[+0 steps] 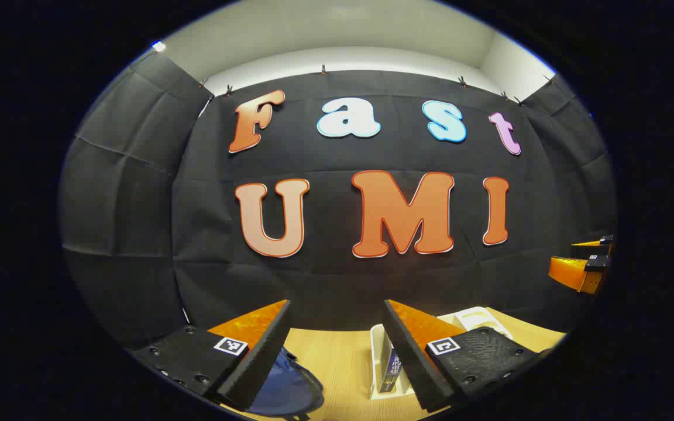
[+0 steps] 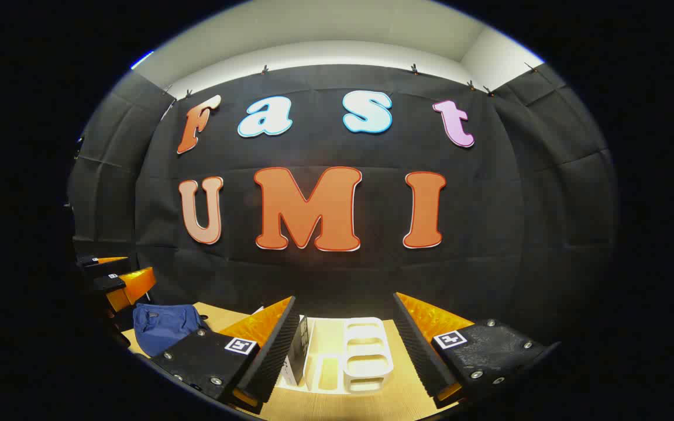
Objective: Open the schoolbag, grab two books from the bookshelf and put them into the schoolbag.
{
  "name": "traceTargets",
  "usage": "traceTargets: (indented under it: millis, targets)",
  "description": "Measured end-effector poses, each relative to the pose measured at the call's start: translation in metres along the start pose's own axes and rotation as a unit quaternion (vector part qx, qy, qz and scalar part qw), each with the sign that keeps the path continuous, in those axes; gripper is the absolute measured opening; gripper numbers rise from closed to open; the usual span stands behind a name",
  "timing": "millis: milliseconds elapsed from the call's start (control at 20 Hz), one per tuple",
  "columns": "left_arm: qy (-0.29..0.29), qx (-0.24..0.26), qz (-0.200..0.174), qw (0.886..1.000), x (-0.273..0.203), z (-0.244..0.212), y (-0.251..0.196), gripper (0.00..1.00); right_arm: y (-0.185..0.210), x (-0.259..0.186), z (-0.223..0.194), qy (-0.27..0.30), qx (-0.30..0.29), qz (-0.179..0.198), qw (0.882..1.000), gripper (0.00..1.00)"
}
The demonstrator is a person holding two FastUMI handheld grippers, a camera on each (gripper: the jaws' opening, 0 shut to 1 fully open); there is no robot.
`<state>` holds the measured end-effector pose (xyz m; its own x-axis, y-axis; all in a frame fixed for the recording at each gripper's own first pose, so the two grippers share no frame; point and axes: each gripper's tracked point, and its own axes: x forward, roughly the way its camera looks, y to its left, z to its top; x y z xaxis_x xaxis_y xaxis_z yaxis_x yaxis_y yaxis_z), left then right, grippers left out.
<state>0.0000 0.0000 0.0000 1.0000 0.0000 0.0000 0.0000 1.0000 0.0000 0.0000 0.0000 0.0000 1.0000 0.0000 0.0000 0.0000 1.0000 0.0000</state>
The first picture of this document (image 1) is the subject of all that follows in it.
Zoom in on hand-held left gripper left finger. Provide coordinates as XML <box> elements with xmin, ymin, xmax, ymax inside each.
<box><xmin>128</xmin><ymin>299</ymin><xmax>293</xmax><ymax>413</ymax></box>

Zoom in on black backdrop cloth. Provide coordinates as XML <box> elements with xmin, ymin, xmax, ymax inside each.
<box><xmin>59</xmin><ymin>53</ymin><xmax>617</xmax><ymax>351</ymax></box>

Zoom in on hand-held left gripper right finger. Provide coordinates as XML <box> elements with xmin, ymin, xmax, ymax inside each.
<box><xmin>383</xmin><ymin>299</ymin><xmax>554</xmax><ymax>413</ymax></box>

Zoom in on blue schoolbag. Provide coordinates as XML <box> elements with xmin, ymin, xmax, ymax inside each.
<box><xmin>247</xmin><ymin>346</ymin><xmax>325</xmax><ymax>419</ymax></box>

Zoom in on white bookshelf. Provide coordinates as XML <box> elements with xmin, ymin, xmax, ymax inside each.
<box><xmin>369</xmin><ymin>306</ymin><xmax>513</xmax><ymax>401</ymax></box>

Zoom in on blue cover book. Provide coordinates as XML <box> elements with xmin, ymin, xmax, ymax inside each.
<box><xmin>379</xmin><ymin>348</ymin><xmax>402</xmax><ymax>394</ymax></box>

